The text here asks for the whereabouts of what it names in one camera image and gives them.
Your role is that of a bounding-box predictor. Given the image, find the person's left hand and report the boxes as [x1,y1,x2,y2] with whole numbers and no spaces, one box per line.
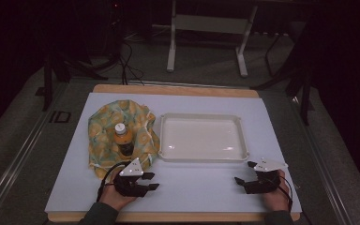
[98,182,138,212]

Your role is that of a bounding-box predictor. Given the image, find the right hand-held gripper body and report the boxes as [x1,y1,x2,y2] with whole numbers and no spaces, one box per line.
[243,157,289,195]

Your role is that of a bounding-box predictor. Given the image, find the yellow patterned cloth bag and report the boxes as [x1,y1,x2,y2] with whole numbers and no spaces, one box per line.
[87,98,161,180]

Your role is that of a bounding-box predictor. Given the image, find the white table mat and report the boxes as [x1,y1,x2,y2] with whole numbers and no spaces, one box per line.
[44,91,303,215]

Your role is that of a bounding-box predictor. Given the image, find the dark metal stand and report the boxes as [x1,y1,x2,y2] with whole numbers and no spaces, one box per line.
[250,31,315,127]
[35,43,110,113]

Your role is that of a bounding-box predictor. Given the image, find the person's right hand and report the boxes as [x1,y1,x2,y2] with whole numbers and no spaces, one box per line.
[260,169,293,214]

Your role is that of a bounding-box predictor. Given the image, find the orange drink bottle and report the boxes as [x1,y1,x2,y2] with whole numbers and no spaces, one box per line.
[112,122,136,157]

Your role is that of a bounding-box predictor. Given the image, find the white metal table frame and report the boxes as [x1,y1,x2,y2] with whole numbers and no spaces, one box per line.
[166,0,260,79]

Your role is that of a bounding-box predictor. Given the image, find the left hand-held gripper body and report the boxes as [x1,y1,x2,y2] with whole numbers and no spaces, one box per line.
[113,157,150,198]

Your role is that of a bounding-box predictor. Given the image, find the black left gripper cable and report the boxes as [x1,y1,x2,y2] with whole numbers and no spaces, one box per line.
[96,160,132,203]

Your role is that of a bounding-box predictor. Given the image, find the white plastic tray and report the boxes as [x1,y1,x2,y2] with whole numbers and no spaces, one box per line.
[157,112,250,163]

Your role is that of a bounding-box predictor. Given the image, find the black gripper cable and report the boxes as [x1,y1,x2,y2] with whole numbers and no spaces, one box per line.
[276,174,294,211]
[96,160,132,203]

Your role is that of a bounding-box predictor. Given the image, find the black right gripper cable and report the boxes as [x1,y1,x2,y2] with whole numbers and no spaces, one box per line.
[276,174,294,211]

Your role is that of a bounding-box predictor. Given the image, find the black floor cables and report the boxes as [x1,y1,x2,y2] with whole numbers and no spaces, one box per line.
[117,38,145,86]

